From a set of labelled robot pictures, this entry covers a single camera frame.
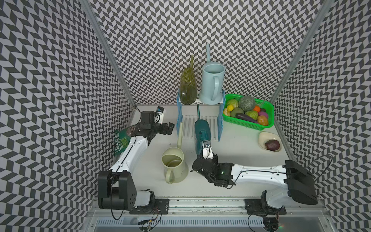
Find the cream oval dish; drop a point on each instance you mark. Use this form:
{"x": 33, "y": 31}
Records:
{"x": 265, "y": 137}

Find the green toy cabbage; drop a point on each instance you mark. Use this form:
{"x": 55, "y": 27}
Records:
{"x": 253, "y": 114}

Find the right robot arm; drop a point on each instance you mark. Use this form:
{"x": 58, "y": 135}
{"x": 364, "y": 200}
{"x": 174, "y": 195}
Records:
{"x": 293, "y": 183}

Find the netted green melon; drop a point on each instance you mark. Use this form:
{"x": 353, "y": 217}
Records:
{"x": 247, "y": 103}

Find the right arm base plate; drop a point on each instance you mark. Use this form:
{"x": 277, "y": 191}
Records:
{"x": 257, "y": 207}

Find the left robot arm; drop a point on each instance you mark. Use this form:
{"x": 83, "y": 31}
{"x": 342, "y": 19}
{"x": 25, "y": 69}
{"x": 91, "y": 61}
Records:
{"x": 116, "y": 188}

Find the olive transparent watering can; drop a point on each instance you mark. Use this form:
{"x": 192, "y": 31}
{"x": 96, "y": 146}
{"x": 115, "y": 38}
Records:
{"x": 188, "y": 84}

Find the beige watering can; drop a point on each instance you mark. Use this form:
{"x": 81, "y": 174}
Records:
{"x": 173, "y": 160}

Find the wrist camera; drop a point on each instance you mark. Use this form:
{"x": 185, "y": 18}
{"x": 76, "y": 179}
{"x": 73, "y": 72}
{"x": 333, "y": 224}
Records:
{"x": 159, "y": 115}
{"x": 207, "y": 150}

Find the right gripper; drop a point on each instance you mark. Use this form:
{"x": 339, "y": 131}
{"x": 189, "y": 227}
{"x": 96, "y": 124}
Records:
{"x": 215, "y": 159}

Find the light blue watering can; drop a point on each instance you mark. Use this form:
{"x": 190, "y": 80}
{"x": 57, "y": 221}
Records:
{"x": 212, "y": 80}

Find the yellow toy lemon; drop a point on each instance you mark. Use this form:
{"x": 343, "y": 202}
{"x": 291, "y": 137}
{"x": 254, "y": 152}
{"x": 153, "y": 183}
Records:
{"x": 230, "y": 107}

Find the aluminium front rail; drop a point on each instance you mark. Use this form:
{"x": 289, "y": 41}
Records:
{"x": 232, "y": 206}

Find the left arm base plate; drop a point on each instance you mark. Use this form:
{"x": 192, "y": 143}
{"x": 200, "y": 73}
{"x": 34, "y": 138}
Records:
{"x": 157, "y": 206}

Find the green chips bag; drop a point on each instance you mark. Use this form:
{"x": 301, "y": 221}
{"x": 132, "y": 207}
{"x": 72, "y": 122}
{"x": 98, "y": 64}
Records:
{"x": 121, "y": 140}

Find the dark purple fruit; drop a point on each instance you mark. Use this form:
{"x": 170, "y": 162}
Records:
{"x": 272, "y": 145}

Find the brown toy potato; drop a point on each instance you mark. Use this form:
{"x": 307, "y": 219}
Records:
{"x": 262, "y": 120}

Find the blue white slatted shelf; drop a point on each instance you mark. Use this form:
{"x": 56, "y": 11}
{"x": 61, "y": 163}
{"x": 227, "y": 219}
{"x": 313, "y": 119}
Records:
{"x": 191, "y": 123}

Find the purple toy eggplant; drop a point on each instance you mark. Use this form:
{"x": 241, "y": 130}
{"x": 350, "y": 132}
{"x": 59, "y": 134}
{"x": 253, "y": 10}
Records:
{"x": 245, "y": 118}

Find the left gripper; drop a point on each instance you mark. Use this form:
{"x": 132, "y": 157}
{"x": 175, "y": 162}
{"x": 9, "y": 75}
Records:
{"x": 164, "y": 131}

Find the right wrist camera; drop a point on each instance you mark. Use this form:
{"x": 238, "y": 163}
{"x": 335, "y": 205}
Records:
{"x": 207, "y": 150}

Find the dark teal watering can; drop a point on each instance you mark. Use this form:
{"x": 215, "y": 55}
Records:
{"x": 202, "y": 132}

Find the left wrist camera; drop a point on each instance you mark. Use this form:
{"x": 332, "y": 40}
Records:
{"x": 159, "y": 115}

